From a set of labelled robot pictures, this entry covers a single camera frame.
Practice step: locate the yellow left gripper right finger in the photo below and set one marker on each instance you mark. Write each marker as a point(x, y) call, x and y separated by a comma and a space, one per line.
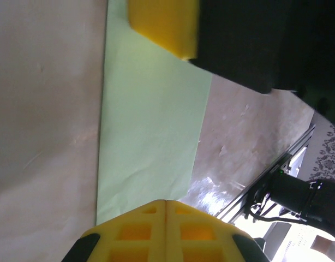
point(197, 234)

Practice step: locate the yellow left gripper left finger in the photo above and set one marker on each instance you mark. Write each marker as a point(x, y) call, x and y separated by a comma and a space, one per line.
point(134, 234)

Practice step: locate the green translucent plastic sheet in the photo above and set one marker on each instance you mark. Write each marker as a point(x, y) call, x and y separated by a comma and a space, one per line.
point(151, 122)

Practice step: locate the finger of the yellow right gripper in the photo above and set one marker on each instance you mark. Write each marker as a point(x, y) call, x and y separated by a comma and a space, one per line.
point(167, 24)

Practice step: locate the long aluminium frame rail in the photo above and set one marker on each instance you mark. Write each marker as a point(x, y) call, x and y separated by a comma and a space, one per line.
point(271, 169)

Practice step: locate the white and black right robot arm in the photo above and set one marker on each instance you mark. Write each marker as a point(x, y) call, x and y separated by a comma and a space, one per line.
point(293, 193)

